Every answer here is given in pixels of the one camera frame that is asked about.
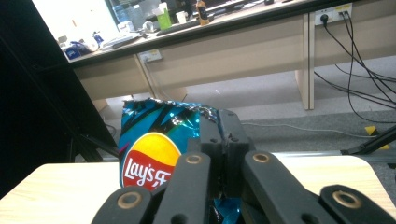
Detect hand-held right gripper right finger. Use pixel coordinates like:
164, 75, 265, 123
219, 108, 255, 199

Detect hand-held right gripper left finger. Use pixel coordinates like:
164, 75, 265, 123
187, 113, 224, 201

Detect blue potato chips bag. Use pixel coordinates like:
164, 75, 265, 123
118, 97, 244, 224

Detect long beige desk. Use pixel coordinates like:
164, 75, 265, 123
69, 0, 396, 112

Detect black keyboard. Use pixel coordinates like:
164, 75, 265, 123
155, 15, 217, 37

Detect black metal stand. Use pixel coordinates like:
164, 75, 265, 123
66, 133, 121, 163
340, 124, 396, 156

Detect white paper cup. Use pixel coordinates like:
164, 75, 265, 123
175, 11, 188, 25

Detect amber drink bottle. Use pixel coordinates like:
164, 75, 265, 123
195, 0, 210, 27

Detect yellow floor tape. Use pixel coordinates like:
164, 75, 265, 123
364, 125, 390, 151

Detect clear water jugs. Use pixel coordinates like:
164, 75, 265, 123
111, 3, 138, 26

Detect blue packet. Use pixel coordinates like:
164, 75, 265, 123
64, 41, 92, 61

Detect black curtain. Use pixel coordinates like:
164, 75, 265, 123
0, 0, 119, 200

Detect white floor cable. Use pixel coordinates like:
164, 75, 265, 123
241, 121, 377, 140

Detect white wall power outlet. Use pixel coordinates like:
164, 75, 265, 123
314, 3, 354, 27
138, 49, 163, 63

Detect black floor cables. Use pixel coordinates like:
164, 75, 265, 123
314, 12, 396, 124

